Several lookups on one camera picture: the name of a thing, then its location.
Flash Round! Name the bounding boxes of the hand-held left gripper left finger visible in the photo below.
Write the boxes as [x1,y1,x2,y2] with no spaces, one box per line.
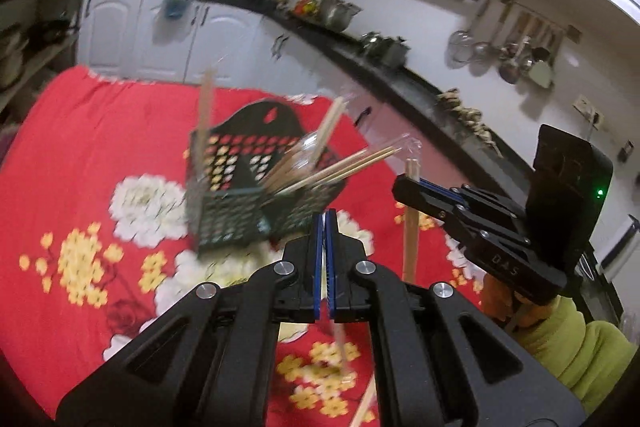
[55,212,326,427]

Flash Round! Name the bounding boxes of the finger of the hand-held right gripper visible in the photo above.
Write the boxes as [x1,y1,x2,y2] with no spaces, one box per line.
[391,174,569,304]
[419,178,532,242]

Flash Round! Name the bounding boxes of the red floral blanket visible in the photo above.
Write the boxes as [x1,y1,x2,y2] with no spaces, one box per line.
[0,65,502,427]

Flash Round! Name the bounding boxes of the steel kettle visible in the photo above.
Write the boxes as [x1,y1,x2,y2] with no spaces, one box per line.
[362,31,412,68]

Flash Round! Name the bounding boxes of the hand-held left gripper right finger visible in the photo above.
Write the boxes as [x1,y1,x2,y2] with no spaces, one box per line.
[325,209,587,427]

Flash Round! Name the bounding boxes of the wall socket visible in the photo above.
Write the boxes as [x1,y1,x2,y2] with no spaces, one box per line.
[572,94,609,128]

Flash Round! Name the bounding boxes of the person's right hand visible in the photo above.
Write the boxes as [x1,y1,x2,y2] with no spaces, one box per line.
[480,273,557,334]

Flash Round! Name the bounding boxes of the steel pot with lid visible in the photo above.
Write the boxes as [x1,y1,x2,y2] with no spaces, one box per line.
[319,0,362,34]

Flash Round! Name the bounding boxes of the pile of ginger roots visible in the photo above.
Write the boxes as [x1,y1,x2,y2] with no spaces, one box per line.
[437,89,502,154]

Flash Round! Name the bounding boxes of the dark green utensil holder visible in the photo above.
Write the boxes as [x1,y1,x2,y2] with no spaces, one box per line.
[185,100,347,259]

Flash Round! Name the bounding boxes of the row of hanging kitchen utensils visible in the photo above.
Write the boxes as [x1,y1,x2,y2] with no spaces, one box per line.
[446,0,582,88]

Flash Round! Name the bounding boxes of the white lower kitchen cabinets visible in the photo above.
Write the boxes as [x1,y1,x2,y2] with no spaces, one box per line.
[76,0,322,98]

